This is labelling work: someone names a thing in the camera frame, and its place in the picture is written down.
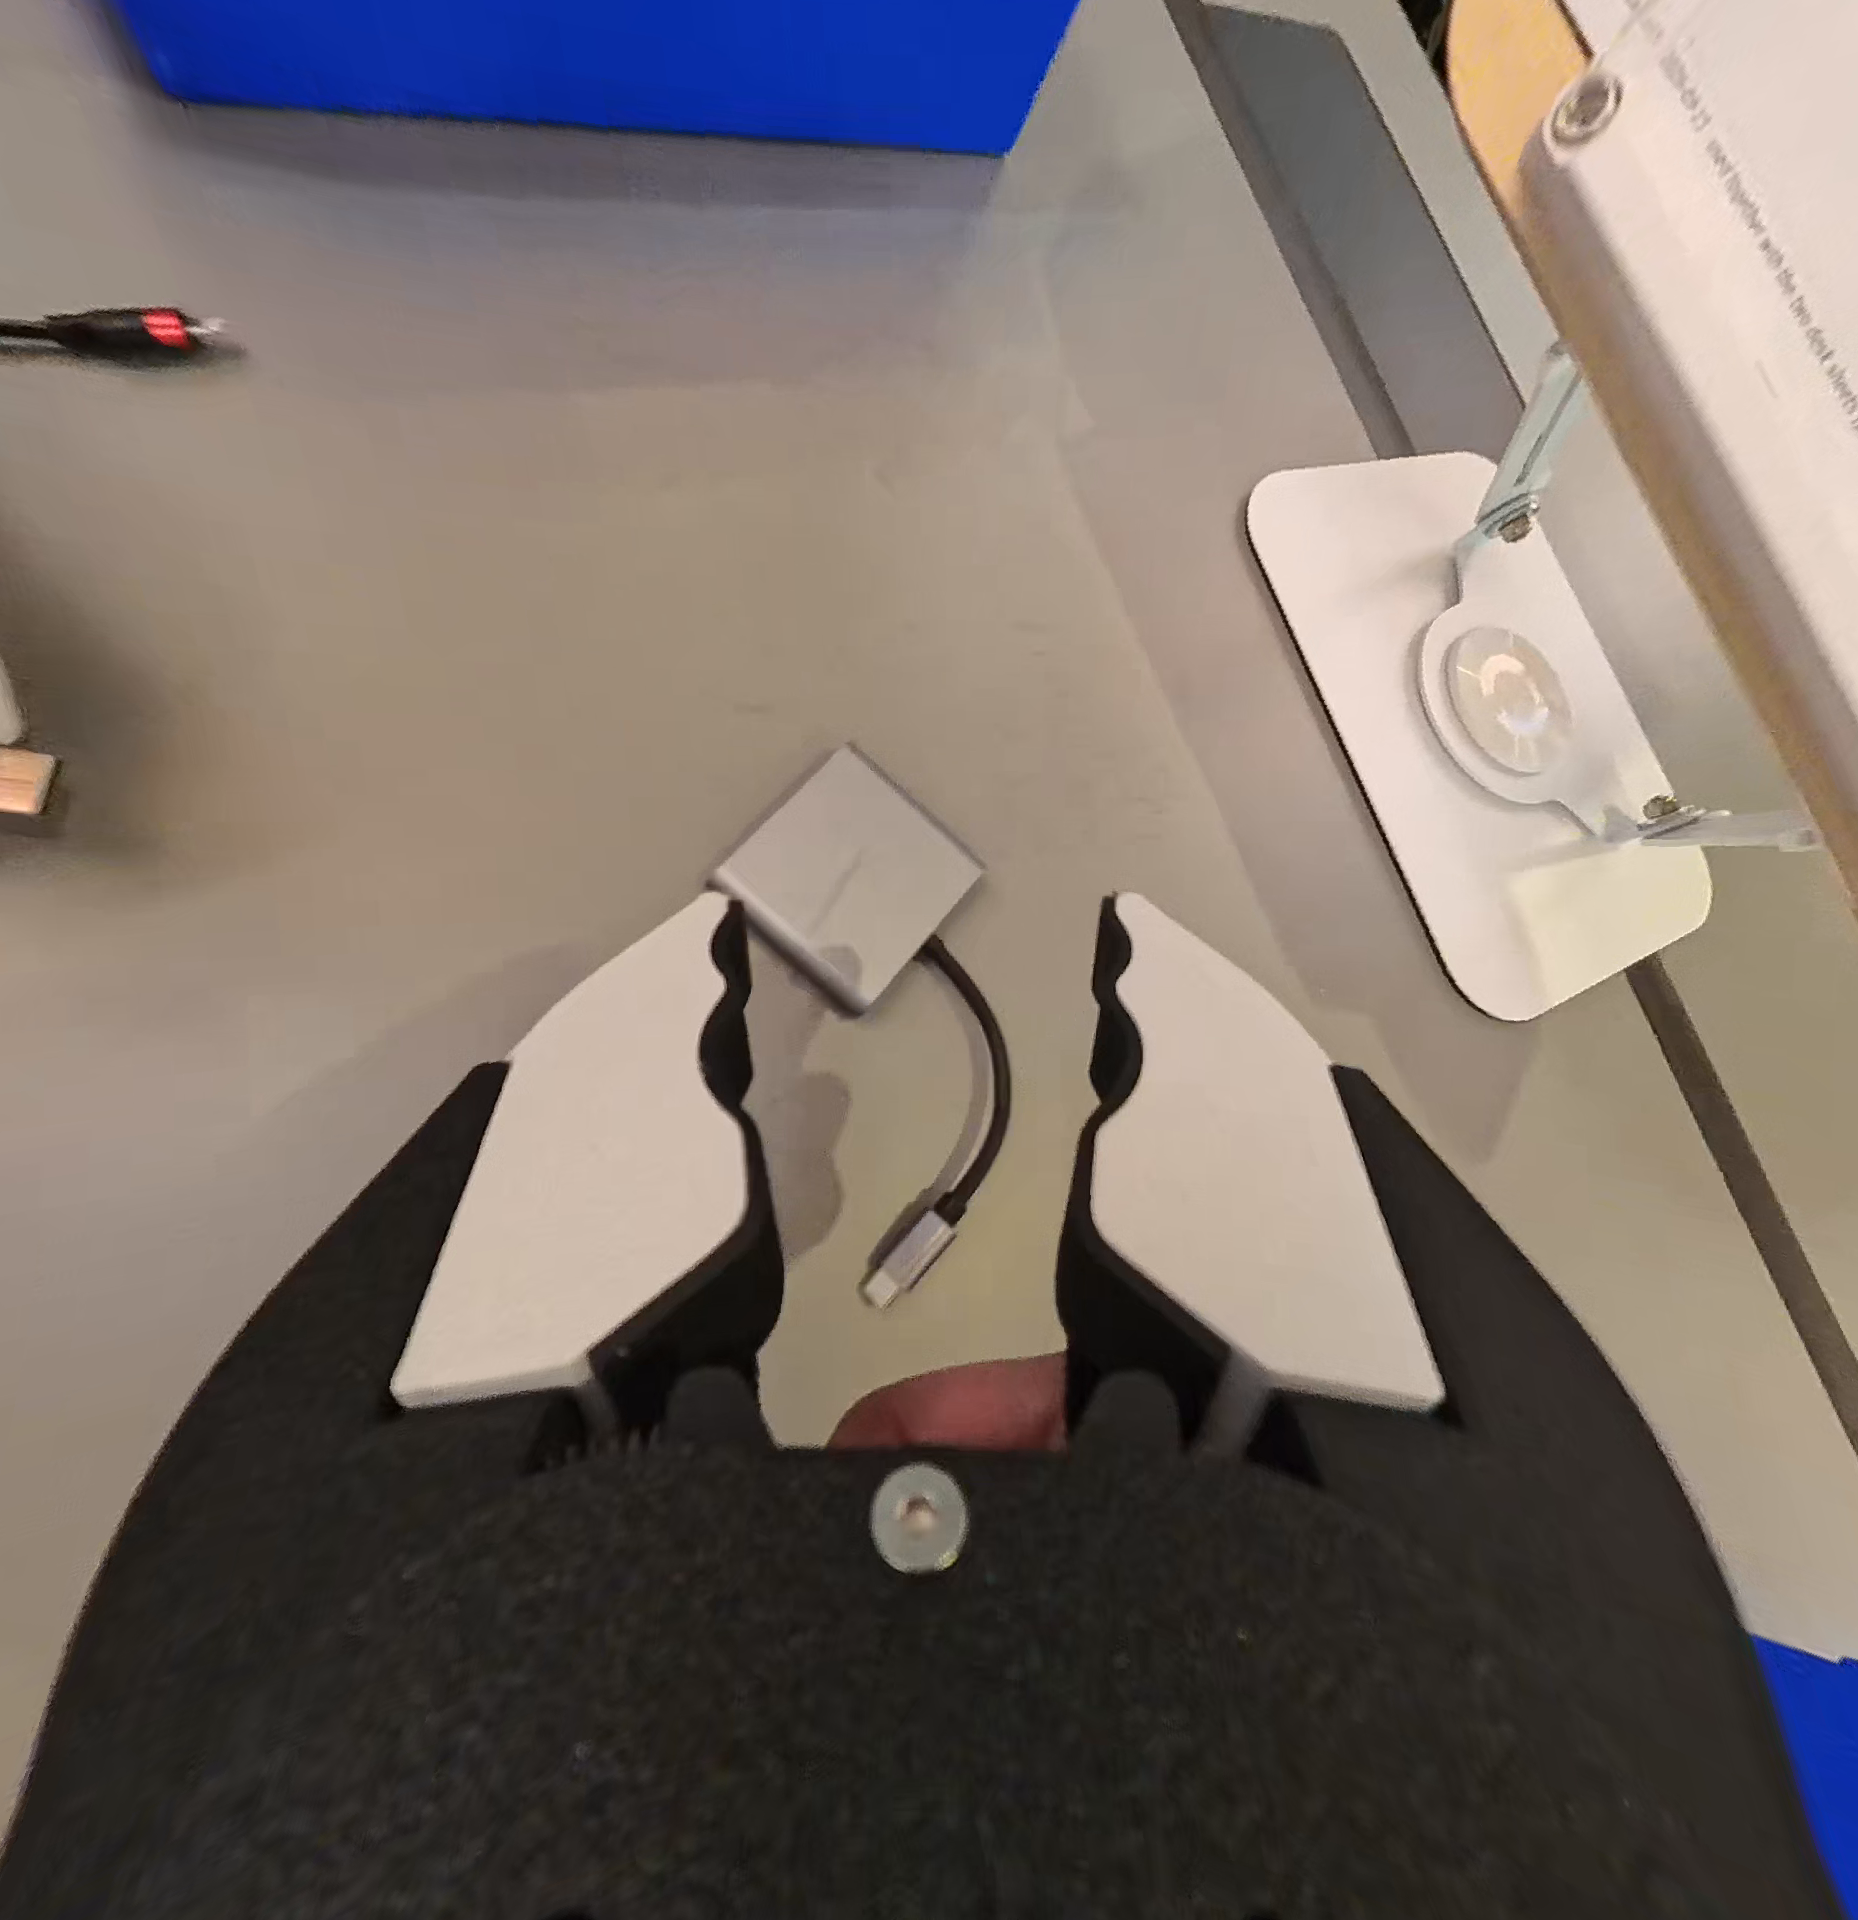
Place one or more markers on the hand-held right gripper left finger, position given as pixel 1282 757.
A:
pixel 599 1199

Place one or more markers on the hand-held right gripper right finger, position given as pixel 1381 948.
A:
pixel 1258 1199

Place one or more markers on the small grey usb hub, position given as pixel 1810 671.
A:
pixel 854 879

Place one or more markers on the blue plastic bin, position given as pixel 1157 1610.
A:
pixel 1830 1801
pixel 599 61

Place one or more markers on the white and wooden book stand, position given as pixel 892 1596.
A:
pixel 1362 601

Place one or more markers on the printed instruction sheet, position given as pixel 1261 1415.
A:
pixel 1799 151

